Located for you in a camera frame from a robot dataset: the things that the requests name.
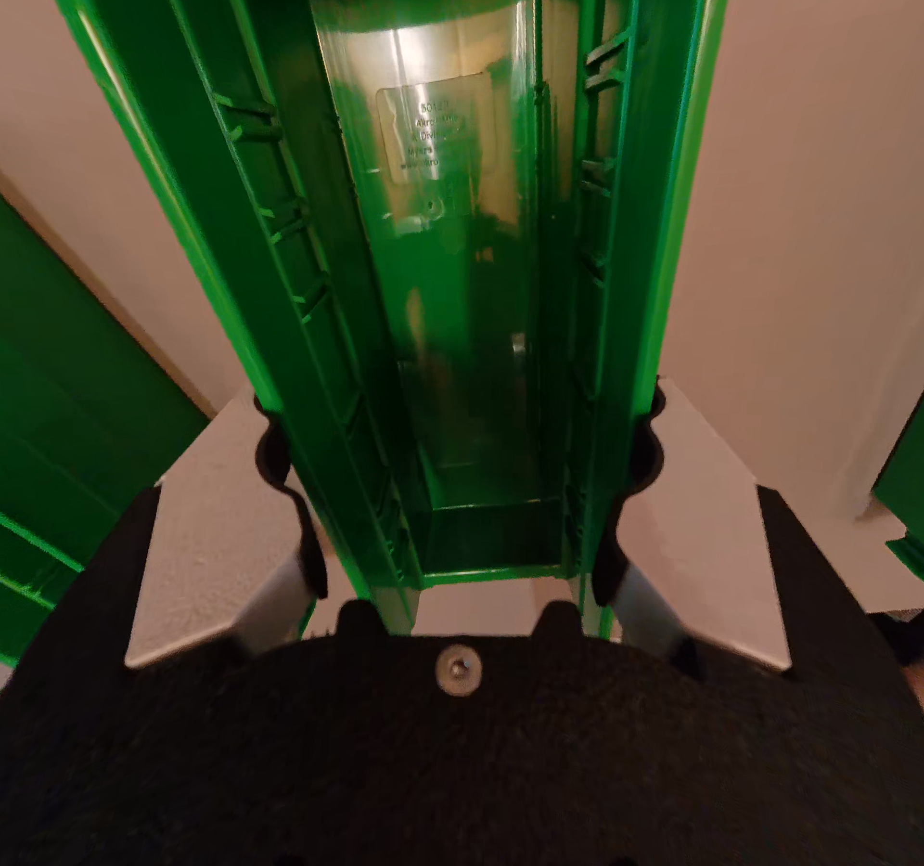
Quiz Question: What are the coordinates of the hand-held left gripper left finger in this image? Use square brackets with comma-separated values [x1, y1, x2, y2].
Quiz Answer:
[128, 397, 326, 668]

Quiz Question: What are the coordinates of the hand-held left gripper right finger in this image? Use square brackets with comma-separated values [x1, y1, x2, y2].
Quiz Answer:
[592, 375, 792, 672]

